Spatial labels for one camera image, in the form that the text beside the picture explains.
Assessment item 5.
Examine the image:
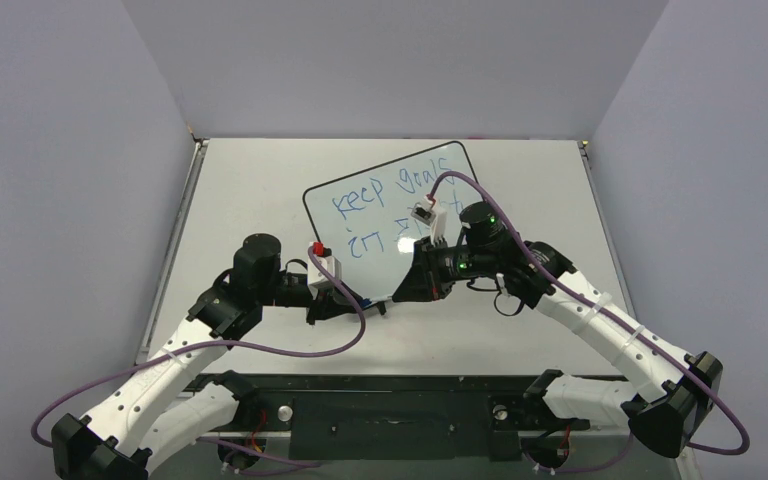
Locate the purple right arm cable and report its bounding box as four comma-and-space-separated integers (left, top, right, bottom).
426, 170, 751, 475

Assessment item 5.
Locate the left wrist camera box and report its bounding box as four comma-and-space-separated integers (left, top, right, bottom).
307, 242, 341, 296

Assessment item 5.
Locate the white whiteboard black frame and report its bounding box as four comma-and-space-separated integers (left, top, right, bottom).
302, 141, 477, 300

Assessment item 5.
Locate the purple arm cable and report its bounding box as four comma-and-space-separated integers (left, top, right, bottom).
426, 170, 751, 475
30, 246, 368, 478

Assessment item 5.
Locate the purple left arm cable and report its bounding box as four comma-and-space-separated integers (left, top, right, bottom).
30, 246, 368, 478

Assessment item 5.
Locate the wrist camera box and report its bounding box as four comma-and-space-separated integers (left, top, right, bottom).
307, 242, 341, 296
410, 196, 448, 247

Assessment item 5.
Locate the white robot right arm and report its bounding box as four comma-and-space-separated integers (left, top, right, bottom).
392, 200, 723, 458

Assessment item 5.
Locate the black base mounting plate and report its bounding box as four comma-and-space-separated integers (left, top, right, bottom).
184, 372, 590, 461

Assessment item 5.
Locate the aluminium table frame rail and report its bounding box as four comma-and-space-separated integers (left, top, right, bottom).
95, 137, 210, 480

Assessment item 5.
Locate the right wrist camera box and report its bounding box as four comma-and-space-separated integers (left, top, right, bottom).
410, 196, 448, 247

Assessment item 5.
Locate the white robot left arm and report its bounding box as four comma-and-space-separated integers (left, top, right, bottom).
51, 233, 370, 479

